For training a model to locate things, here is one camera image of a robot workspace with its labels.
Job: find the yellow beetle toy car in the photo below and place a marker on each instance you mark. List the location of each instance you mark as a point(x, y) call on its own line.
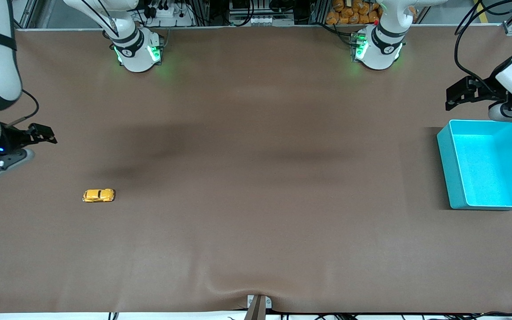
point(98, 195)

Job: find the brown table mat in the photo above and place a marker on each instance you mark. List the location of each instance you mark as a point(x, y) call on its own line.
point(256, 178)

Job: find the pile of orange toys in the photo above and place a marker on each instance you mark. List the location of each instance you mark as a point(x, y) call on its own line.
point(349, 13)

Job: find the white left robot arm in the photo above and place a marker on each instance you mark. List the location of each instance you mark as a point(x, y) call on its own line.
point(385, 44)

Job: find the black electronics box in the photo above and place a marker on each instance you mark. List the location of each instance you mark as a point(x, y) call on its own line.
point(242, 4)

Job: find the turquoise plastic bin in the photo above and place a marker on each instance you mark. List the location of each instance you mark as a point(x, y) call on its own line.
point(491, 169)

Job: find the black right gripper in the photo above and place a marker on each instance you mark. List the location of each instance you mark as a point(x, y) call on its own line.
point(12, 138)

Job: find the white power strip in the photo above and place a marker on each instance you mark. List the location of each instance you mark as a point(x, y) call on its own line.
point(171, 18)

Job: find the white terminal block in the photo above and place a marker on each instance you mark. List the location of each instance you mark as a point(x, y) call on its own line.
point(260, 20)

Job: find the metal mat clamp bracket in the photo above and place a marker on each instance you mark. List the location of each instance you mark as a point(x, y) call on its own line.
point(258, 306)

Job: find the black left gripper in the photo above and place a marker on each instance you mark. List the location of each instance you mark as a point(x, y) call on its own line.
point(490, 90)

